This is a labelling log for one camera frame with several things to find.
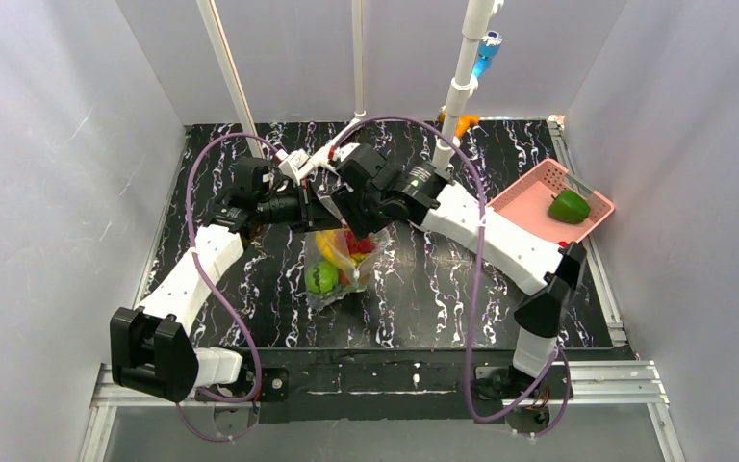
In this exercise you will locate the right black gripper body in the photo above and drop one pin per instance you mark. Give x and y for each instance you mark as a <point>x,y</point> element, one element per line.
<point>349,208</point>

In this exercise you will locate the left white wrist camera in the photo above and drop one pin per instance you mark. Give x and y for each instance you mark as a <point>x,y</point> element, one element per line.
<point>295,164</point>

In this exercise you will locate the orange toy carrot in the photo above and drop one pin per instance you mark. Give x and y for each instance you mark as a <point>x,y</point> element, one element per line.
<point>343,278</point>

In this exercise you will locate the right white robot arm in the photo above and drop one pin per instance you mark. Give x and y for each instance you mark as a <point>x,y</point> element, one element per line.
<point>548,274</point>

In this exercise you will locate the green toy bell pepper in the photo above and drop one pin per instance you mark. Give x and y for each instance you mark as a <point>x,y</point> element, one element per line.
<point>569,207</point>

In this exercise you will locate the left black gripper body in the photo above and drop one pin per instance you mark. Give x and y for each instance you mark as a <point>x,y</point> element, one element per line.
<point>309,211</point>

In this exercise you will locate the white pvc pipe frame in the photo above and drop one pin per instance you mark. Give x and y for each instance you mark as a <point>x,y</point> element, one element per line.
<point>462,86</point>

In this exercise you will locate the red toy grapes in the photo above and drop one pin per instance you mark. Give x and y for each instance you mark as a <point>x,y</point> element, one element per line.
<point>363,247</point>

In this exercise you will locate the pink plastic basket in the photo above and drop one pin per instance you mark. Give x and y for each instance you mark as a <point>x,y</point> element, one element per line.
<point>526,203</point>

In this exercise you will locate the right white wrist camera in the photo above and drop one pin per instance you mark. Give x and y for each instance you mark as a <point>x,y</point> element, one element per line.
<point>338,154</point>

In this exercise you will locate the clear polka dot zip bag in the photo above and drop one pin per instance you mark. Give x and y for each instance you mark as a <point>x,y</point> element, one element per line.
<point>359,268</point>

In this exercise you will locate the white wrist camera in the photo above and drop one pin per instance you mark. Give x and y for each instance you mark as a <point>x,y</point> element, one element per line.
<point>295,164</point>
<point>338,154</point>

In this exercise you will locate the orange object at back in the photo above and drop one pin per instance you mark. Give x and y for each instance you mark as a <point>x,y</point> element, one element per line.
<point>464,124</point>

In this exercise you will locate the yellow toy banana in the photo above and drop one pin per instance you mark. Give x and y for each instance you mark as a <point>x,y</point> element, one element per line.
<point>326,242</point>

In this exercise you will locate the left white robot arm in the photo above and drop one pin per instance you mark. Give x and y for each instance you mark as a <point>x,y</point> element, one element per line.
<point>151,351</point>

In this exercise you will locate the green toy watermelon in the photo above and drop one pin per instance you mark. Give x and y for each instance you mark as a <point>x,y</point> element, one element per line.
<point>321,278</point>

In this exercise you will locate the blue hanging bottle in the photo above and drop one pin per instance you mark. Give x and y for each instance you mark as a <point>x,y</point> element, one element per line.
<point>488,48</point>

